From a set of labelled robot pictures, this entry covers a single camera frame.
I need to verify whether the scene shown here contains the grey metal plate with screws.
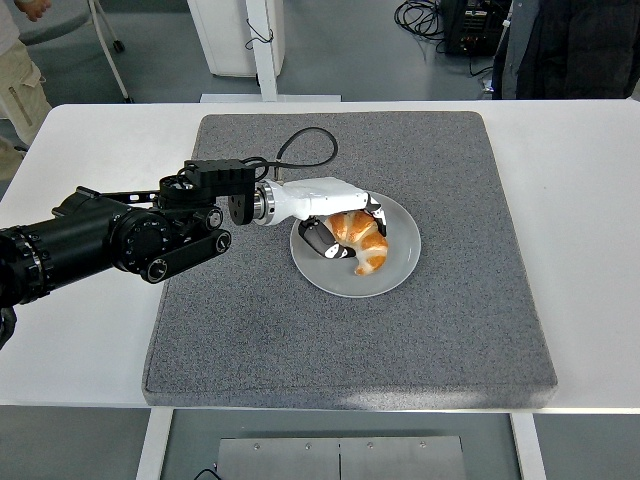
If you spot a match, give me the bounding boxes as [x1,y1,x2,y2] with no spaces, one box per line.
[215,435,469,480]

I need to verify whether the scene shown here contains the white table leg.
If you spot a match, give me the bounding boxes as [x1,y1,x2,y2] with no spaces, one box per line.
[134,409,174,480]
[510,413,547,480]

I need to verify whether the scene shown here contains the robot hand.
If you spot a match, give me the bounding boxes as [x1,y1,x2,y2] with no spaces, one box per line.
[272,175,389,261]

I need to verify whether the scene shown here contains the golden croissant bread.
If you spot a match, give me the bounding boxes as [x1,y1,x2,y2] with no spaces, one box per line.
[324,209,390,277]

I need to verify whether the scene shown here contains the grey speckled mat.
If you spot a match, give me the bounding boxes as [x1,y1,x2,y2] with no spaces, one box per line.
[142,110,558,409]

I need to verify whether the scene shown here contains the white post with base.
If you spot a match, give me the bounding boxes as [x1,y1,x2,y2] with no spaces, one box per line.
[199,0,342,105]

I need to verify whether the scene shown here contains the black equipment box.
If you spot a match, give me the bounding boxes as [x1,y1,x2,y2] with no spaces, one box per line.
[438,0,512,57]

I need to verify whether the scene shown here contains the black floor cables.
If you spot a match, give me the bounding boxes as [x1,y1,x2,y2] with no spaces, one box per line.
[393,0,494,79]

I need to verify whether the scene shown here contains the person in dark coat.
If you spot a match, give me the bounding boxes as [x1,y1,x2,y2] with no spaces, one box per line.
[491,0,640,101]

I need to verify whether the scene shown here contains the thin black cable on post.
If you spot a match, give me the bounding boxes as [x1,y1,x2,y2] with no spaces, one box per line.
[244,27,275,51]

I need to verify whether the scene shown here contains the grey round plate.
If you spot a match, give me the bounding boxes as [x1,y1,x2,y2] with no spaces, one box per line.
[290,187,423,297]

